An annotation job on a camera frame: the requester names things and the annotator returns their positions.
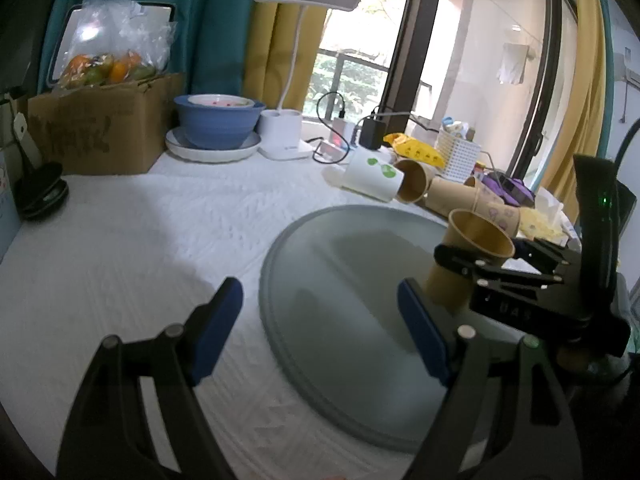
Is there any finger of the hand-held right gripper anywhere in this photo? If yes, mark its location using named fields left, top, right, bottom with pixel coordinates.
left=514, top=238, right=582, bottom=272
left=433, top=244, right=568, bottom=291

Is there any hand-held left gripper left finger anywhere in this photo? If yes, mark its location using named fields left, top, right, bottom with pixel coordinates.
left=57, top=276, right=245, bottom=480

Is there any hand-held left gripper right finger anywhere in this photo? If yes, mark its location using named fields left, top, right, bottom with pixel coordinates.
left=397, top=278, right=585, bottom=480

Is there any brown paper cup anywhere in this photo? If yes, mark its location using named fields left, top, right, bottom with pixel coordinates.
left=394, top=159, right=436, bottom=205
left=425, top=177, right=484, bottom=216
left=424, top=209, right=516, bottom=309

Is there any purple printed paper cup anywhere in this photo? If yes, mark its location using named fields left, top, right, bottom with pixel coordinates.
left=472, top=190, right=522, bottom=236

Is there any white cup with green print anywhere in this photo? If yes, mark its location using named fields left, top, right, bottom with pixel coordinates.
left=342, top=151, right=405, bottom=204

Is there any yellow patterned cloth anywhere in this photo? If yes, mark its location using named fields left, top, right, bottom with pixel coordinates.
left=519, top=207, right=567, bottom=241

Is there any purple packet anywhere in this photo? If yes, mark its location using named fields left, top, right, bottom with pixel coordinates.
left=479, top=170, right=537, bottom=206

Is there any grey round tray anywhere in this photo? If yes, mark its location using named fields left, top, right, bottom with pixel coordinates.
left=259, top=204, right=507, bottom=454

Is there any white plastic basket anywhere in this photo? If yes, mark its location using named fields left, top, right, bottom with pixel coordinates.
left=436, top=127, right=482, bottom=184

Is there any white textured tablecloth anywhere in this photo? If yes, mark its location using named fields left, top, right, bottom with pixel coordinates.
left=0, top=147, right=576, bottom=480

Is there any yellow snack packet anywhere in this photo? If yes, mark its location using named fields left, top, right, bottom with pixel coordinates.
left=383, top=132, right=446, bottom=169

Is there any black charger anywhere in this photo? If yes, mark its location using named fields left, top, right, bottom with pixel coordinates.
left=359, top=117, right=387, bottom=150

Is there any white plate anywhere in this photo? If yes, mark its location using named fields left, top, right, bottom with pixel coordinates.
left=165, top=127, right=263, bottom=164

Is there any yellow curtain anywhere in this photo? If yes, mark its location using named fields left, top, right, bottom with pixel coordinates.
left=243, top=0, right=344, bottom=112
left=541, top=0, right=609, bottom=207

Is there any white power strip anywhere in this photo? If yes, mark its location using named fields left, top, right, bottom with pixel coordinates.
left=313, top=136, right=362, bottom=166

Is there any white hanging cloth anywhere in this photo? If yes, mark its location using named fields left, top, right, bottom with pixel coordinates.
left=496, top=42, right=531, bottom=86

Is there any blue bowl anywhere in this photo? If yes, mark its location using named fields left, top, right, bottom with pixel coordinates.
left=173, top=95, right=266, bottom=150

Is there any white desk lamp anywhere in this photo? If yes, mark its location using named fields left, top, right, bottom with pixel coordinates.
left=252, top=0, right=364, bottom=161

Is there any black kitchen scale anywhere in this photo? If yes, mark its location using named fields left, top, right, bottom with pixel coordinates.
left=13, top=161, right=70, bottom=221

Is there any white bowl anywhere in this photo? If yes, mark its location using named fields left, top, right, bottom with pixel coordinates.
left=187, top=94, right=256, bottom=110

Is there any cardboard box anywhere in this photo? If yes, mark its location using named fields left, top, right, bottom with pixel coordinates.
left=27, top=72, right=187, bottom=176

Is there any plastic bag of fruit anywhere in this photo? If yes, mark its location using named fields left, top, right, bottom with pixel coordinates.
left=56, top=0, right=179, bottom=91

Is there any teal curtain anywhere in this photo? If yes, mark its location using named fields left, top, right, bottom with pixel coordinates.
left=37, top=0, right=264, bottom=107

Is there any white framed tablet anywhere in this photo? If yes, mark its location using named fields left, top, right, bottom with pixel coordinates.
left=44, top=2, right=179, bottom=89

